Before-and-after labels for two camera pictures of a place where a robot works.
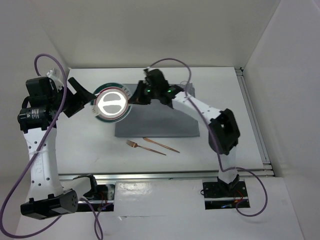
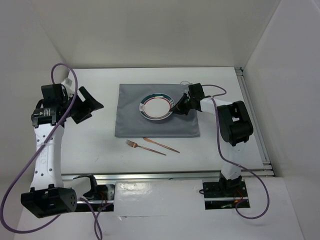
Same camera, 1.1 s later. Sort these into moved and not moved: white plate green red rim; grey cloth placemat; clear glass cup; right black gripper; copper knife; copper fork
Moved: white plate green red rim; right black gripper
Not moved: clear glass cup; grey cloth placemat; copper fork; copper knife
